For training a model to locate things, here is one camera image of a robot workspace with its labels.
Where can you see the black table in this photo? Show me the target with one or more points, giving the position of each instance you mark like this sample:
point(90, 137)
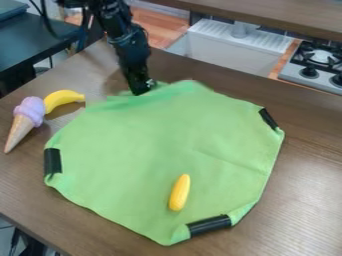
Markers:
point(26, 41)

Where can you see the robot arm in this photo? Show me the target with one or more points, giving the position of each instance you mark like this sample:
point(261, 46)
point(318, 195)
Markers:
point(112, 15)

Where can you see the yellow toy banana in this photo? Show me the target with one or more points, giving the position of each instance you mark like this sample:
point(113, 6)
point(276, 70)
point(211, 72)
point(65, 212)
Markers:
point(61, 97)

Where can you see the toy stove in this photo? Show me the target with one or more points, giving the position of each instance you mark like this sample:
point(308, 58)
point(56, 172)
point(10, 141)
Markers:
point(317, 65)

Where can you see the purple toy ice cream cone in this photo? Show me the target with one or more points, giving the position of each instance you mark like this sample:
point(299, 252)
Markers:
point(26, 118)

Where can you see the toy sink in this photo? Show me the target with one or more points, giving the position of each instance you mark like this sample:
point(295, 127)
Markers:
point(231, 51)

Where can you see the yellow toy corn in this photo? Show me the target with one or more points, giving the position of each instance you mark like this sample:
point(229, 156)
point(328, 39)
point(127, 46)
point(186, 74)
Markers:
point(179, 192)

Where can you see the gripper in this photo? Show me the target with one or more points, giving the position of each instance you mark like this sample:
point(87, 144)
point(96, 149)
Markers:
point(133, 58)

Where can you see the green cloth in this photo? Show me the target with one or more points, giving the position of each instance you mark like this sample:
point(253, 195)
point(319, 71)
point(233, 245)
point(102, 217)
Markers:
point(169, 146)

